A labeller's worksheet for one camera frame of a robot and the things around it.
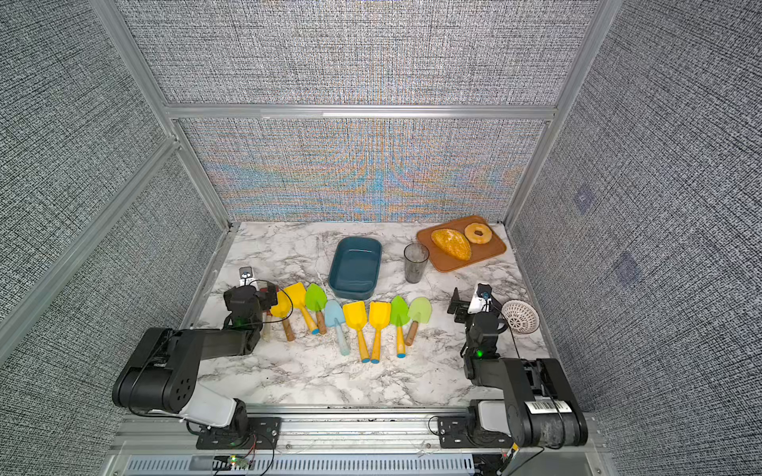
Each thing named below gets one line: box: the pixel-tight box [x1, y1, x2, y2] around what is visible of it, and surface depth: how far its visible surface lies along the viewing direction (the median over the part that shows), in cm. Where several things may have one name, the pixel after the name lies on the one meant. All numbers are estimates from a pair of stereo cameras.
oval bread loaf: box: [430, 228, 472, 262], surface depth 111 cm
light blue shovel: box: [324, 299, 351, 357], surface depth 94 cm
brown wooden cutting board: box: [415, 216, 508, 273], surface depth 115 cm
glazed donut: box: [463, 222, 493, 244], surface depth 116 cm
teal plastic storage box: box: [328, 236, 383, 301], surface depth 106 cm
